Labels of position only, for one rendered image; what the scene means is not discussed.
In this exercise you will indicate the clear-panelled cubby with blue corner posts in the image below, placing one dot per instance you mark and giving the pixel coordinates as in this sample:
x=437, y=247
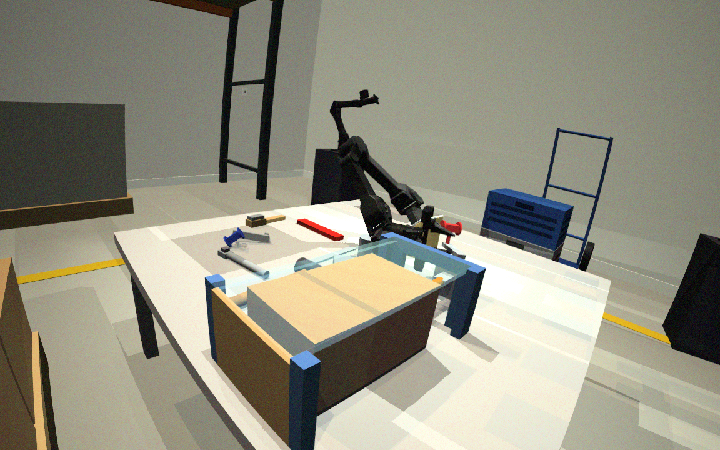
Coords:
x=305, y=341

